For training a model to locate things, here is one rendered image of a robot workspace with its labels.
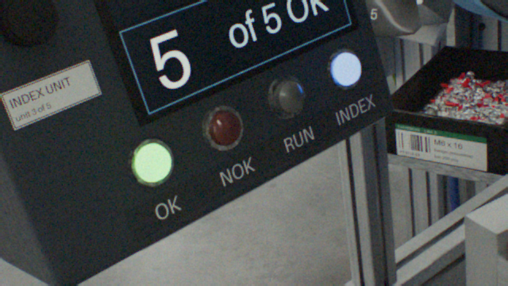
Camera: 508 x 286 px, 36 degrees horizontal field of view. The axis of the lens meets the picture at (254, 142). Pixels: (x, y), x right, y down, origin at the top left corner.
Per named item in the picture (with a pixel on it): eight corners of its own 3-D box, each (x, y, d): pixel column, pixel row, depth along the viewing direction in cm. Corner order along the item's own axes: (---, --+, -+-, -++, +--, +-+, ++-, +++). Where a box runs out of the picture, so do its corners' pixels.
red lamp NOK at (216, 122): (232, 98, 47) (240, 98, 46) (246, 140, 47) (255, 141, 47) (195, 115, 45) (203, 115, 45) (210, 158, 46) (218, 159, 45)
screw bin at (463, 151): (446, 88, 117) (444, 44, 114) (563, 103, 108) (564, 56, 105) (378, 156, 102) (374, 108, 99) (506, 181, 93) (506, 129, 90)
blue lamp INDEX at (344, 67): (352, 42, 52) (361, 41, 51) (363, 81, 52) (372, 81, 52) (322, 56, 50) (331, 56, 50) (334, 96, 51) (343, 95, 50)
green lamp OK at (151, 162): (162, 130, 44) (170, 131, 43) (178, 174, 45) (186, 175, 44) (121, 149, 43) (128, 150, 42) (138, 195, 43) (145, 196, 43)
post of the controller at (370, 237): (374, 268, 74) (355, 75, 65) (398, 281, 72) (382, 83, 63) (351, 284, 73) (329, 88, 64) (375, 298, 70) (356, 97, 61)
